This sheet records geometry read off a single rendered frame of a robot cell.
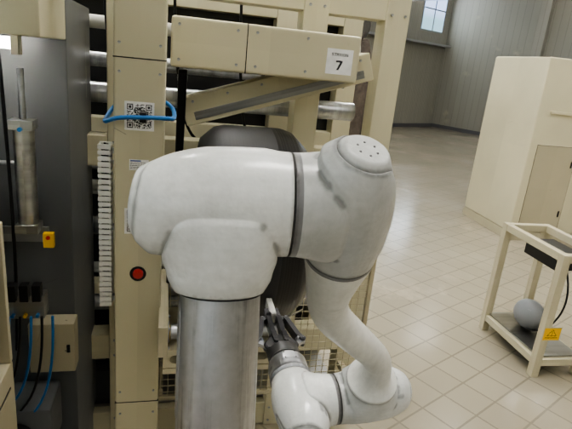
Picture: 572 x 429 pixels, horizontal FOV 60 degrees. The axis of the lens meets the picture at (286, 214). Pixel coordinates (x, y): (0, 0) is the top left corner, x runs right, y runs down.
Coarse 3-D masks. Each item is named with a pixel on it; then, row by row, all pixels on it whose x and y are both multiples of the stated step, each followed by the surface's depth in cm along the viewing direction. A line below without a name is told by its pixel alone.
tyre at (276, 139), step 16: (224, 128) 140; (240, 128) 142; (256, 128) 145; (272, 128) 148; (208, 144) 136; (224, 144) 132; (240, 144) 133; (256, 144) 134; (272, 144) 136; (288, 144) 137; (288, 272) 129; (304, 272) 131; (272, 288) 130; (288, 288) 131; (304, 288) 136; (288, 304) 136
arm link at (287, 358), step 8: (280, 352) 109; (288, 352) 109; (296, 352) 110; (272, 360) 109; (280, 360) 107; (288, 360) 107; (296, 360) 107; (304, 360) 109; (272, 368) 107; (280, 368) 106; (272, 376) 106
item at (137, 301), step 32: (128, 0) 120; (160, 0) 122; (128, 32) 123; (160, 32) 124; (128, 64) 125; (160, 64) 127; (128, 96) 127; (160, 96) 129; (160, 128) 131; (128, 160) 132; (128, 192) 135; (128, 256) 140; (160, 256) 143; (128, 288) 143; (160, 288) 146; (128, 320) 146; (128, 352) 150; (128, 384) 153; (128, 416) 156
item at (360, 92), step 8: (368, 24) 618; (368, 32) 623; (368, 40) 623; (368, 48) 624; (360, 88) 635; (360, 96) 640; (360, 104) 645; (360, 112) 650; (352, 120) 642; (360, 120) 655; (352, 128) 646; (360, 128) 660
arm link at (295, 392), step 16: (288, 368) 105; (304, 368) 106; (272, 384) 105; (288, 384) 100; (304, 384) 100; (320, 384) 100; (336, 384) 100; (272, 400) 101; (288, 400) 97; (304, 400) 96; (320, 400) 97; (336, 400) 98; (288, 416) 95; (304, 416) 94; (320, 416) 94; (336, 416) 99
